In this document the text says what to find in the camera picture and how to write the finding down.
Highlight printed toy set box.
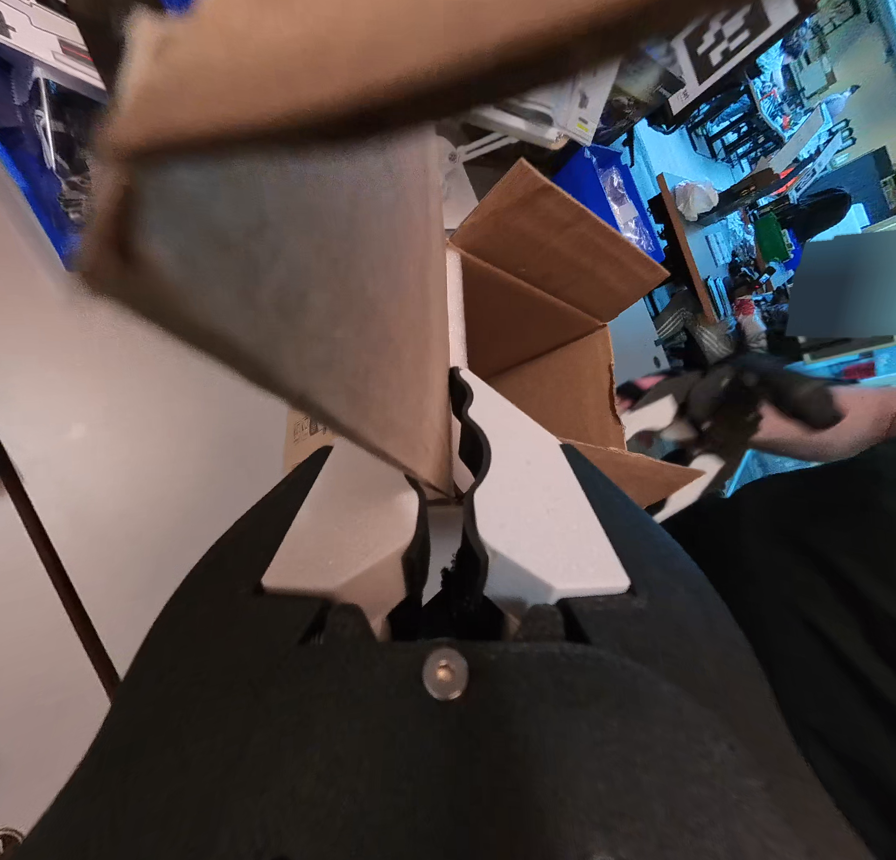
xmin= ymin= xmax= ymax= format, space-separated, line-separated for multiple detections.
xmin=476 ymin=48 xmax=687 ymax=150

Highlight white foam padding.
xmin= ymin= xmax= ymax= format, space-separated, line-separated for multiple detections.
xmin=443 ymin=243 xmax=470 ymax=372

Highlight wooden top desk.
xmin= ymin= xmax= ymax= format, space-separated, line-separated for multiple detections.
xmin=657 ymin=173 xmax=716 ymax=323

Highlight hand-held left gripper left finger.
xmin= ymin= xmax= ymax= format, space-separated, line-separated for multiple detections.
xmin=261 ymin=439 xmax=431 ymax=638

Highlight person's black shirt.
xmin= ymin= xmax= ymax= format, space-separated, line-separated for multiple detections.
xmin=658 ymin=447 xmax=896 ymax=860

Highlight brown cardboard box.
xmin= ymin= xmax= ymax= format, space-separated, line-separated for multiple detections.
xmin=52 ymin=0 xmax=820 ymax=514

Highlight person's right hand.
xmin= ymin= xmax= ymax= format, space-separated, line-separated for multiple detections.
xmin=758 ymin=411 xmax=842 ymax=461

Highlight black white marker sign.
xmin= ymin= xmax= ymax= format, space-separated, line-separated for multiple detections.
xmin=668 ymin=0 xmax=821 ymax=117

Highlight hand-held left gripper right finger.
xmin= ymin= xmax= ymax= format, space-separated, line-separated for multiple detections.
xmin=448 ymin=365 xmax=632 ymax=623

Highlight white printed sheet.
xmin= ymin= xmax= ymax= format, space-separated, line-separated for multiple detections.
xmin=0 ymin=0 xmax=107 ymax=99

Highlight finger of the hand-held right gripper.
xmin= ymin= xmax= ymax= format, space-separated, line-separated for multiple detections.
xmin=654 ymin=454 xmax=730 ymax=525
xmin=619 ymin=391 xmax=701 ymax=449

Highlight clear plastic parts bags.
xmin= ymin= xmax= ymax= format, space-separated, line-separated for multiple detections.
xmin=595 ymin=163 xmax=660 ymax=255

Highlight person's right forearm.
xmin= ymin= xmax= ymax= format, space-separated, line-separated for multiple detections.
xmin=833 ymin=383 xmax=896 ymax=463

